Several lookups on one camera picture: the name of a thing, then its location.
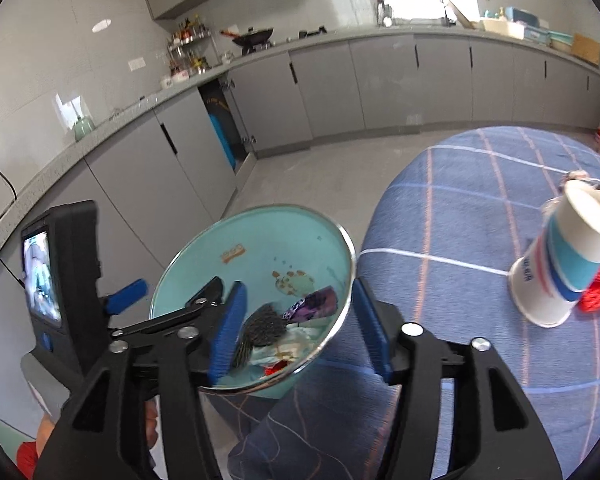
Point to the green kettle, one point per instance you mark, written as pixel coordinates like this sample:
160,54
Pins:
84,130

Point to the metal spice rack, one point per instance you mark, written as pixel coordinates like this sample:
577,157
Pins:
190,50

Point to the wooden cutting board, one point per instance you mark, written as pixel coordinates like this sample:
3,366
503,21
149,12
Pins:
586,50

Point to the knife rack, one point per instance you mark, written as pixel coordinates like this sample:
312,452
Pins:
385,12

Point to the white wall socket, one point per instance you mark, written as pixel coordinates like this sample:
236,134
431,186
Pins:
136,63

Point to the black mesh scrubber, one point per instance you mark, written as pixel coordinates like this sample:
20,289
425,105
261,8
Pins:
262,327

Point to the black wok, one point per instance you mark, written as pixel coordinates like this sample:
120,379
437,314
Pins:
252,37

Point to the white dish basin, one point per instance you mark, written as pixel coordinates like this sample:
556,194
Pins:
502,29

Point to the stack of green basins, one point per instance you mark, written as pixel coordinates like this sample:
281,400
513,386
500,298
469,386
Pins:
560,41

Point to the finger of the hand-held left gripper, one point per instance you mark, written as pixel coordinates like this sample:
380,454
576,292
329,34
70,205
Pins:
127,294
200,301

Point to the blue plaid tablecloth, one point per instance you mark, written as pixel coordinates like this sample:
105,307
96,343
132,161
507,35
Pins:
455,220

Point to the black kitchen faucet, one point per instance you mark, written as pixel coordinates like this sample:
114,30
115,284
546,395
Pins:
442,10

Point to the row of condiment bottles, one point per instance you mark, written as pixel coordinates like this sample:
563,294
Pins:
190,30

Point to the leaning chopping board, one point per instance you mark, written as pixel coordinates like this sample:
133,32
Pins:
460,14

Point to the grey base cabinets with countertop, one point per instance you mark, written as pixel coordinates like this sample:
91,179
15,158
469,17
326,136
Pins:
380,85

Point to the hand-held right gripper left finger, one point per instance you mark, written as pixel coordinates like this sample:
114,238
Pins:
227,335

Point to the purple foil wrapper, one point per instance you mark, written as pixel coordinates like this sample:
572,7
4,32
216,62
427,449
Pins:
315,304

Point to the teal printed trash bin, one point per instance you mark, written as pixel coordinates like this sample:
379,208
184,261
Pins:
260,240

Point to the person's left forearm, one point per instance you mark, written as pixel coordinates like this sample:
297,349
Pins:
27,457

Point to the blue storage box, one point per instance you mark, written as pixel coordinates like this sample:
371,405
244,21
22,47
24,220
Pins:
532,22

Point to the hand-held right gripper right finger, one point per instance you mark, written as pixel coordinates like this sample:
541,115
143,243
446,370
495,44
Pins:
372,330

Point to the black gas stove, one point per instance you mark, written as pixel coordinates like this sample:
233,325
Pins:
312,31

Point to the white blue paper cup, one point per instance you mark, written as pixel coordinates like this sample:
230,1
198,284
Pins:
555,270

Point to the white ceramic pot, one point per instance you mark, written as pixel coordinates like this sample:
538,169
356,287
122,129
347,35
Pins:
174,80

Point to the person's left hand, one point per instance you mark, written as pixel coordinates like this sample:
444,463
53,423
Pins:
151,425

